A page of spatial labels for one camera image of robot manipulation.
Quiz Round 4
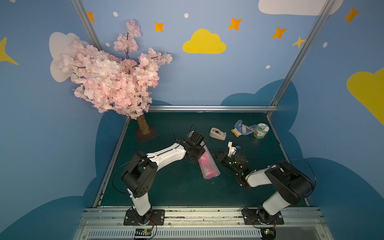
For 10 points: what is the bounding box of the left controller circuit board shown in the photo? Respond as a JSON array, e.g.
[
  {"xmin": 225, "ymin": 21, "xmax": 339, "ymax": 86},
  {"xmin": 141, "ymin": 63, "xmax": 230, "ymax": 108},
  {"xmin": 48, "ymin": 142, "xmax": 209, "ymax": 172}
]
[{"xmin": 133, "ymin": 228, "xmax": 154, "ymax": 240}]

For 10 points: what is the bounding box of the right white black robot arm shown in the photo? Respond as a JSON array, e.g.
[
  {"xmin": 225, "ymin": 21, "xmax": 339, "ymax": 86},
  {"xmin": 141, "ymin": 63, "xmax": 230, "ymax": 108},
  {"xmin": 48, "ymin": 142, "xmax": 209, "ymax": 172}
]
[{"xmin": 214, "ymin": 150, "xmax": 317, "ymax": 225}]

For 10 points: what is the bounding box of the aluminium frame post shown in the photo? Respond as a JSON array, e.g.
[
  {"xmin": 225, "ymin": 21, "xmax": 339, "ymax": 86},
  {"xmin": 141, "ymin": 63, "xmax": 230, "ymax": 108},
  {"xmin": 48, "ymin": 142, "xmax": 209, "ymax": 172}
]
[
  {"xmin": 266, "ymin": 0, "xmax": 336, "ymax": 119},
  {"xmin": 71, "ymin": 0, "xmax": 103, "ymax": 50}
]

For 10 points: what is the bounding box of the right controller circuit board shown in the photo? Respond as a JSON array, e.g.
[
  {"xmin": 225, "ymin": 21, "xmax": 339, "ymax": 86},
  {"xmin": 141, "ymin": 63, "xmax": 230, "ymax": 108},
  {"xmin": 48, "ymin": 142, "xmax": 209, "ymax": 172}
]
[{"xmin": 261, "ymin": 229, "xmax": 276, "ymax": 240}]

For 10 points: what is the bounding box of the right aluminium frame post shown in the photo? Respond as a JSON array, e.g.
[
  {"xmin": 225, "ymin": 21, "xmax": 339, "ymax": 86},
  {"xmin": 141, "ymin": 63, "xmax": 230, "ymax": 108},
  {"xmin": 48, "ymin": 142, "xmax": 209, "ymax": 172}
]
[{"xmin": 266, "ymin": 0, "xmax": 336, "ymax": 119}]

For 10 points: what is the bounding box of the pink plastic wine glass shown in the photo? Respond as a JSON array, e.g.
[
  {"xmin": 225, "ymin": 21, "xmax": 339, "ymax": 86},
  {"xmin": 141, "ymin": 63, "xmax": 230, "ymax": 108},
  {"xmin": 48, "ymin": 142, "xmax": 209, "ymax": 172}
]
[{"xmin": 199, "ymin": 152, "xmax": 221, "ymax": 178}]

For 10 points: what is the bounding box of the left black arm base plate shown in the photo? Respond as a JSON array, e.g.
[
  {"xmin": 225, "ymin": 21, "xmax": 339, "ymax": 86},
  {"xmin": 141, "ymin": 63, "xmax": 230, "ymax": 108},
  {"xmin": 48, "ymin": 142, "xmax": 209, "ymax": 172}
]
[{"xmin": 123, "ymin": 209, "xmax": 165, "ymax": 226}]

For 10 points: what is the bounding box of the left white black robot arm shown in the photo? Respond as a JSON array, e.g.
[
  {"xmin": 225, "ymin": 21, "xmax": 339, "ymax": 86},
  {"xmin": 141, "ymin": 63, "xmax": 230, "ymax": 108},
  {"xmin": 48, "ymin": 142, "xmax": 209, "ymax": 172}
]
[{"xmin": 121, "ymin": 143, "xmax": 208, "ymax": 225}]

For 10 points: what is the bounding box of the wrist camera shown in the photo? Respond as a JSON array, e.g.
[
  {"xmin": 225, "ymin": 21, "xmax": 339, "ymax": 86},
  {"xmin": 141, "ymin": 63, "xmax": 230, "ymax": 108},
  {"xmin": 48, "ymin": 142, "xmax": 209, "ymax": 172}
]
[
  {"xmin": 228, "ymin": 142, "xmax": 241, "ymax": 158},
  {"xmin": 188, "ymin": 131, "xmax": 205, "ymax": 146}
]

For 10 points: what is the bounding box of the pink cherry blossom tree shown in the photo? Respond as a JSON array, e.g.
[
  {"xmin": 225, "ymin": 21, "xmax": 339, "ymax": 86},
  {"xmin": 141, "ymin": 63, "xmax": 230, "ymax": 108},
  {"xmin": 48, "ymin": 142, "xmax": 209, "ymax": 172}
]
[{"xmin": 59, "ymin": 20, "xmax": 173, "ymax": 120}]

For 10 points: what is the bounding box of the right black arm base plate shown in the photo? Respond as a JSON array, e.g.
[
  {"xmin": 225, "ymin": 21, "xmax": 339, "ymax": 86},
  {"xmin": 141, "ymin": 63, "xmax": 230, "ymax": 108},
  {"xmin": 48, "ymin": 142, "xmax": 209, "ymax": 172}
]
[{"xmin": 241, "ymin": 208, "xmax": 284, "ymax": 226}]

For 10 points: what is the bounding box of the aluminium front rail frame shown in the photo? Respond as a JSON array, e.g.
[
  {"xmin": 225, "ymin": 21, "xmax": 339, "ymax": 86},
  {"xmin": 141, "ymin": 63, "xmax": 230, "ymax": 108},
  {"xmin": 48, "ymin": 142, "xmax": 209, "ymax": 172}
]
[{"xmin": 74, "ymin": 207, "xmax": 333, "ymax": 240}]

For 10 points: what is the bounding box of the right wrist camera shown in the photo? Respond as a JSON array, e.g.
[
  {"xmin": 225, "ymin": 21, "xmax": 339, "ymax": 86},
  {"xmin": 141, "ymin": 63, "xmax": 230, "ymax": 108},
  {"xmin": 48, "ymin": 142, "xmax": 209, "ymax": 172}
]
[{"xmin": 228, "ymin": 142, "xmax": 241, "ymax": 158}]

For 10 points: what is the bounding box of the left aluminium frame post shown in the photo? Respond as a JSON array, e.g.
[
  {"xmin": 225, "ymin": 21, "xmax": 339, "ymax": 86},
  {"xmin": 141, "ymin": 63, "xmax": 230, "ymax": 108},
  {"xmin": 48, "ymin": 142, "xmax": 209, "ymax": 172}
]
[{"xmin": 71, "ymin": 0, "xmax": 103, "ymax": 50}]

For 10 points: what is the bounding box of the black square tree base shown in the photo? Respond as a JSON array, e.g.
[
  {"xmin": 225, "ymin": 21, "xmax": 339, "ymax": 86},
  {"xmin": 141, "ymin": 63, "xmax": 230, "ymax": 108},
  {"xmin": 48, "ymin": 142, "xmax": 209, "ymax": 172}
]
[{"xmin": 134, "ymin": 123, "xmax": 159, "ymax": 144}]

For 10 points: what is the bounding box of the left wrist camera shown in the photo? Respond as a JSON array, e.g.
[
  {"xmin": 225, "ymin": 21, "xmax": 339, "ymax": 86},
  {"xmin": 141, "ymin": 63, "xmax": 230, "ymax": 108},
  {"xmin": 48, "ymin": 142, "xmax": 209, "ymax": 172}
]
[{"xmin": 188, "ymin": 131, "xmax": 205, "ymax": 146}]

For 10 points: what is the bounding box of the rear aluminium frame bar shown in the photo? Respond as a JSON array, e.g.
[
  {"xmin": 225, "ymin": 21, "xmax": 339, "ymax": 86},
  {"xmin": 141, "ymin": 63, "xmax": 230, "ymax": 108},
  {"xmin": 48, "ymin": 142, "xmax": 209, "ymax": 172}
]
[{"xmin": 150, "ymin": 106, "xmax": 278, "ymax": 113}]

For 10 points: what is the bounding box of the clear bubble wrap sheet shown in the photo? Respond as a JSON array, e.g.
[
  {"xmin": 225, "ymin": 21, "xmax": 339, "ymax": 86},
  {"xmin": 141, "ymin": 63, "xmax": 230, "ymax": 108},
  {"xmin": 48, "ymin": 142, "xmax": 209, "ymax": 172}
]
[{"xmin": 197, "ymin": 144, "xmax": 221, "ymax": 180}]

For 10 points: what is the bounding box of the beige tape dispenser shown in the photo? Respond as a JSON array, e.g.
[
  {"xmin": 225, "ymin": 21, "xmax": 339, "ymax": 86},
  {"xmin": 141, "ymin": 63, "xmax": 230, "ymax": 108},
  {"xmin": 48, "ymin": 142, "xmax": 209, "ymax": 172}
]
[{"xmin": 210, "ymin": 128, "xmax": 227, "ymax": 141}]

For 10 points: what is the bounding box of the controller circuit board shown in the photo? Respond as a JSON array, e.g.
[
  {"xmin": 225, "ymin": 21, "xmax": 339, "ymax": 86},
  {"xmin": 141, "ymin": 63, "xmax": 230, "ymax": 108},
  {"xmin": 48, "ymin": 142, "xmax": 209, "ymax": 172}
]
[
  {"xmin": 133, "ymin": 228, "xmax": 154, "ymax": 240},
  {"xmin": 261, "ymin": 229, "xmax": 276, "ymax": 240}
]

